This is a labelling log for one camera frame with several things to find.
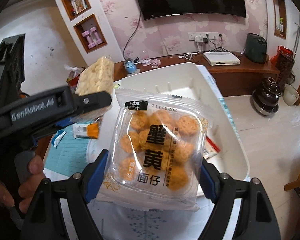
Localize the white orange snack bar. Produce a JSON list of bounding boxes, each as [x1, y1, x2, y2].
[[72, 123, 99, 139]]

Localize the pale rice cracker block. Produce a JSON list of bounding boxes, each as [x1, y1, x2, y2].
[[71, 56, 115, 123]]

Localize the red white Cookies packet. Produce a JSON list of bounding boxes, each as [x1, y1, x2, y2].
[[203, 136, 221, 160]]

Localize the small blue snack packet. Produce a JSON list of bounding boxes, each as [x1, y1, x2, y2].
[[51, 130, 66, 148]]

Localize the clear pack orange puffs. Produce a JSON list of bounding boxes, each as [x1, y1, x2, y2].
[[100, 88, 213, 211]]

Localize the person's left hand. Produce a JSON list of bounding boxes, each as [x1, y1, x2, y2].
[[0, 154, 47, 214]]

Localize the teal striped placemat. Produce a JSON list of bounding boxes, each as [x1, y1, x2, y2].
[[45, 126, 99, 177]]

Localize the red bag of bread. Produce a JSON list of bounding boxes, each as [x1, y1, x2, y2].
[[64, 65, 85, 93]]

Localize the white plastic storage bin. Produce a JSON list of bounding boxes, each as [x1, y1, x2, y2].
[[116, 62, 251, 198]]

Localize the patterned tablecloth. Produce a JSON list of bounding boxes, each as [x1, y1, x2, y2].
[[43, 64, 243, 240]]

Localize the pink dumbbell left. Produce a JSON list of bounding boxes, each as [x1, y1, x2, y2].
[[82, 30, 96, 49]]

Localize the blue kettle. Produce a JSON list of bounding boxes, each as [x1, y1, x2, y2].
[[124, 59, 136, 74]]

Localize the pink round jar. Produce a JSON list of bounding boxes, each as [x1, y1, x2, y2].
[[141, 59, 151, 66]]

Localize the pink toy figurine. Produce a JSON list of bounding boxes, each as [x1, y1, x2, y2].
[[150, 59, 161, 68]]

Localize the framed picture in niche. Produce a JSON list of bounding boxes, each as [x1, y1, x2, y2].
[[73, 0, 87, 14]]

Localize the wooden TV cabinet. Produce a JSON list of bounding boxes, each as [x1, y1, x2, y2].
[[114, 54, 280, 96]]

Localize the white bucket on floor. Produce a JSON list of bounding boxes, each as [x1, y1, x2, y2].
[[283, 84, 300, 106]]

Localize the white set-top box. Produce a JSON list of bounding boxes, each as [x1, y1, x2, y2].
[[203, 51, 241, 66]]

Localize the dark green appliance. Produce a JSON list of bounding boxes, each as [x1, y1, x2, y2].
[[244, 33, 267, 64]]

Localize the wall power strip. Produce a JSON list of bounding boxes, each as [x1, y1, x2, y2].
[[188, 32, 219, 42]]

